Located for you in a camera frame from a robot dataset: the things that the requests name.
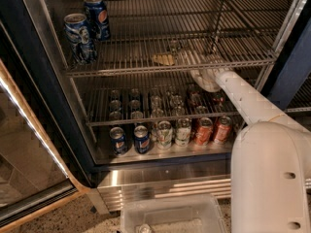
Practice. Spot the red soda can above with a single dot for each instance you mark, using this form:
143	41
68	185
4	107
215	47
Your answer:
222	130
203	131

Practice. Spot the clear plastic bin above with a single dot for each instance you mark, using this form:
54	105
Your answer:
198	213

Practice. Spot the front blue pepsi can top shelf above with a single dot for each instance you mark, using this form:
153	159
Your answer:
77	32

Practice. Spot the green white can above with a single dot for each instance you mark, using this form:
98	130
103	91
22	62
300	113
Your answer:
183	130
164	135

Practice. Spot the left green white can bottom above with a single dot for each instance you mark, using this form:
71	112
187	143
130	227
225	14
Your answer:
164	135

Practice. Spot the right red soda can bottom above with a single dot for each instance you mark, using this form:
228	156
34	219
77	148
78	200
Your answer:
222	130

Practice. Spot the rear blue pepsi can top shelf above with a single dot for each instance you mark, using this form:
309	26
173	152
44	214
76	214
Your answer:
97	15

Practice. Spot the wire fridge shelf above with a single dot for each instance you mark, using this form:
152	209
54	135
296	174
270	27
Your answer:
241	32
152	96

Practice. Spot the left red soda can bottom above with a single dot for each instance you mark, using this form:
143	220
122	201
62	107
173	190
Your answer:
203	131

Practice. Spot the blue pepsi can shelf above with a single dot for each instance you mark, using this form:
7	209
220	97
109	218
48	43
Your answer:
77	32
97	15

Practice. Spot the middle wire fridge shelf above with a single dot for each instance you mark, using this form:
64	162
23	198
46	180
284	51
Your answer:
152	96

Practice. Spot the left blue pepsi can bottom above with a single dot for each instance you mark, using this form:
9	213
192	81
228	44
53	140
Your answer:
118	140

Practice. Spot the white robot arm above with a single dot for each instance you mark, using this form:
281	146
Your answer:
270	162

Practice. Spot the open glass fridge door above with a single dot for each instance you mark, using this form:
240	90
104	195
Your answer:
33	178

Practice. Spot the top wire fridge shelf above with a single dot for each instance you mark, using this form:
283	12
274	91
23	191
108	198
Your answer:
241	32

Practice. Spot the stainless fridge base grille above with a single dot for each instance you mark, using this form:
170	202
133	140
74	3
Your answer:
178	177

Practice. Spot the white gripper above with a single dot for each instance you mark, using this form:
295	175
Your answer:
193	61

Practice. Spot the right green white can bottom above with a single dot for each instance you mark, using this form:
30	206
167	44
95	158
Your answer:
183	130

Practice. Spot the right blue pepsi can bottom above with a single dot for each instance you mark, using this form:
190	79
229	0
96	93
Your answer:
141	139

